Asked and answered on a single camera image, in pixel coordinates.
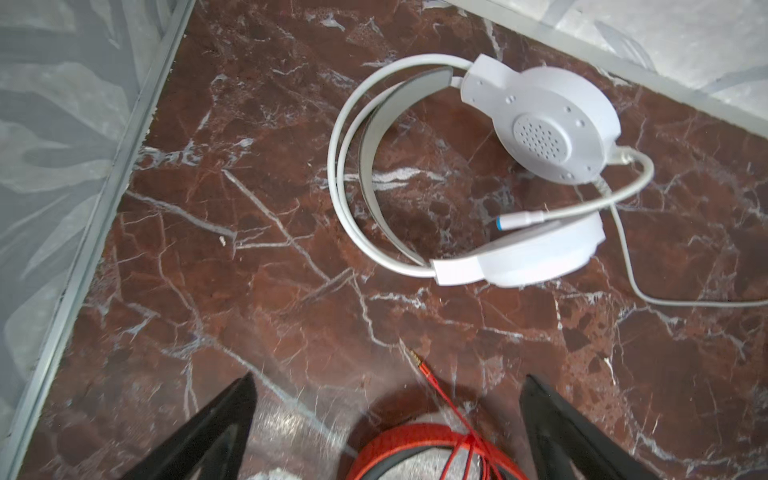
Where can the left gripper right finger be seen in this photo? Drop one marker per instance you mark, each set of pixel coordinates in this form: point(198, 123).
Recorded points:
point(564, 443)

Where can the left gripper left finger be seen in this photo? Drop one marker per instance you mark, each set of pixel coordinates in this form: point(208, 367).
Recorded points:
point(211, 445)

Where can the red black headphones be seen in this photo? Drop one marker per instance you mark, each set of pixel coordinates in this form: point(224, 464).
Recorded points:
point(401, 443)

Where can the white headphones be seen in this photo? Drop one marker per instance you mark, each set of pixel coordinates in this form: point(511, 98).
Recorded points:
point(557, 127)

